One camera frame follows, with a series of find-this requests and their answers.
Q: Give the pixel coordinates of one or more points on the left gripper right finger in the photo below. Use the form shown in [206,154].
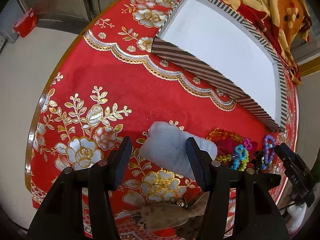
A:
[214,178]

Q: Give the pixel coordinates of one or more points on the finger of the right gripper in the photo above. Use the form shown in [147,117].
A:
[298,174]

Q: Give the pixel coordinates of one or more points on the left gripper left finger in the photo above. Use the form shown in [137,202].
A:
[105,176]

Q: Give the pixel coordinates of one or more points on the red velvet bow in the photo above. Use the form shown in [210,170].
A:
[226,146]

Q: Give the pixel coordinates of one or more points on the light blue fuzzy headband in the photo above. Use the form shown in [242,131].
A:
[165,147]

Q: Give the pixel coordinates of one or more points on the leopard print bow scrunchie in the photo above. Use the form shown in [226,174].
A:
[162,216]

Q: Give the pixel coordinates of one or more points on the black scrunchie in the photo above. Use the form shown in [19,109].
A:
[258,161]

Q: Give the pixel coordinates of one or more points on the red floral table cloth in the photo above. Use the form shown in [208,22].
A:
[108,86]

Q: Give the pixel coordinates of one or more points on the striped white tray box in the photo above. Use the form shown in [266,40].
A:
[215,43]

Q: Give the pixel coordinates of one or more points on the orange red folded blanket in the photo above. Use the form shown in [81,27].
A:
[281,21]

